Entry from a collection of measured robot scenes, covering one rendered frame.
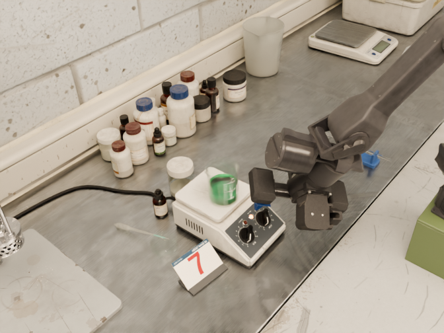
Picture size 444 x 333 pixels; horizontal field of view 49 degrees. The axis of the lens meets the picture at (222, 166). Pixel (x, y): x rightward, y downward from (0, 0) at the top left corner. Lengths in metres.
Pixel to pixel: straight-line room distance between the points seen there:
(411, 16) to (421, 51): 1.13
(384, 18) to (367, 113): 1.19
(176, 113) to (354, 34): 0.75
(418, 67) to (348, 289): 0.44
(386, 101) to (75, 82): 0.77
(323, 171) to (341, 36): 1.01
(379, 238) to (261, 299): 0.29
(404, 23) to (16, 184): 1.36
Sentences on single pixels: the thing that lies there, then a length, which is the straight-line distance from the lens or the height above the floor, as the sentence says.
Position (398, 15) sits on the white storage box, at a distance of 1.88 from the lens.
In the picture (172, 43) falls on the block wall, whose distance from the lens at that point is 1.43.
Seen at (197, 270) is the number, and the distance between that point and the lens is 0.95.
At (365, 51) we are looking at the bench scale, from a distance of 1.68.
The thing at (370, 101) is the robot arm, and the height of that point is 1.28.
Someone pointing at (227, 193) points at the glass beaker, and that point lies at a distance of 0.93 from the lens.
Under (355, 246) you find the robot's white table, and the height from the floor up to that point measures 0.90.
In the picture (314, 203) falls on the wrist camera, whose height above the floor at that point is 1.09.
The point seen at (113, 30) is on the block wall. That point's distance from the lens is 1.28.
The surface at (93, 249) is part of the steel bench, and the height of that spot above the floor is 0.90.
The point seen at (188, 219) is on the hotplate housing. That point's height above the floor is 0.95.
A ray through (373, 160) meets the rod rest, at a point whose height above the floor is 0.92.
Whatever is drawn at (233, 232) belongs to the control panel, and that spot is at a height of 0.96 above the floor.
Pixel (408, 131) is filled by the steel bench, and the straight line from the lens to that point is 1.38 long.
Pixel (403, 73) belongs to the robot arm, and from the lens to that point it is 0.73.
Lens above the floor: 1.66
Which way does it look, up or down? 39 degrees down
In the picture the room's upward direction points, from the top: 2 degrees counter-clockwise
